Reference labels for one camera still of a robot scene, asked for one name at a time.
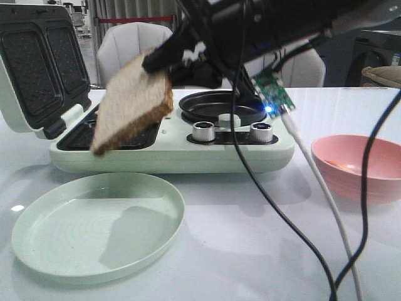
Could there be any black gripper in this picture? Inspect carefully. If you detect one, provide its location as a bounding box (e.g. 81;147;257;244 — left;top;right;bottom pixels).
142;1;330;89

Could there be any bread slice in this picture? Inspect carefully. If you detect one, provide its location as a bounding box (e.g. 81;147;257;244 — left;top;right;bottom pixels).
90;48;173;156

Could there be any mint green breakfast maker lid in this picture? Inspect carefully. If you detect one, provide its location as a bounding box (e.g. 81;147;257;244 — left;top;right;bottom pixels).
1;3;91;140

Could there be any pink plastic bowl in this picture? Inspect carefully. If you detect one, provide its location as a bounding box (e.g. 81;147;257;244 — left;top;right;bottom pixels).
311;134;400;204

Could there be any orange shrimp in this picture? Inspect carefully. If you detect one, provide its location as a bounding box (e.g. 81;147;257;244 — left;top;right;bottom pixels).
325;160;361;174

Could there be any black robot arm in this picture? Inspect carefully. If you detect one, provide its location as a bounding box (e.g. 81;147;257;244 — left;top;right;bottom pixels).
142;1;400;92

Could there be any mint green breakfast maker base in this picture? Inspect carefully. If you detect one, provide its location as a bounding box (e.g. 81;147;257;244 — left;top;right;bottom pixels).
49;90;294;174

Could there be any black round frying pan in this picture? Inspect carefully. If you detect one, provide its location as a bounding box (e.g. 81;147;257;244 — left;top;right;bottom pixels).
179;90;266;126

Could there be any left beige upholstered chair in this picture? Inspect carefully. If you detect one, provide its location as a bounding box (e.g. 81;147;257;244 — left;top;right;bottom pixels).
97;22;172;87

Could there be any beige upholstered chair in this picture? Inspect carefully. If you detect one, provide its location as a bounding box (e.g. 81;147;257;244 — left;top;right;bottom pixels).
245;49;326;88
97;22;172;87

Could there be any left silver control knob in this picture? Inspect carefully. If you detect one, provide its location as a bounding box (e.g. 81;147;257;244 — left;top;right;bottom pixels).
192;121;216;142

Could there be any silver control knob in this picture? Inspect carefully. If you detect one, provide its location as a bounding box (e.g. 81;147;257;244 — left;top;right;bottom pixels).
249;122;273;144
192;121;216;142

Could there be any green circuit board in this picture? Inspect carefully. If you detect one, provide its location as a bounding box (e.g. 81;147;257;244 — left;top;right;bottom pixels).
251;68;296;120

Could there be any right silver control knob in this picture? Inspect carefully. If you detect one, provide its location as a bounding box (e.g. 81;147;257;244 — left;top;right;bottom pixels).
249;122;273;144

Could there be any right beige upholstered chair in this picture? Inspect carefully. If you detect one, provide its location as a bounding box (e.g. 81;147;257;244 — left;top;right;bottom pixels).
245;49;326;88

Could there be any mint green round plate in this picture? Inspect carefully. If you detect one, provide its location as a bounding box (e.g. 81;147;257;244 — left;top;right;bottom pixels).
11;172;185;285

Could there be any black cable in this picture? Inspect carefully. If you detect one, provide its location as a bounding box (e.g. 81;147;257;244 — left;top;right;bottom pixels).
175;0;339;301
333;89;401;289

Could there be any white usb cable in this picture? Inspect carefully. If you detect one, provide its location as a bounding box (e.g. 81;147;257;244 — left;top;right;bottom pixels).
281;106;364;301

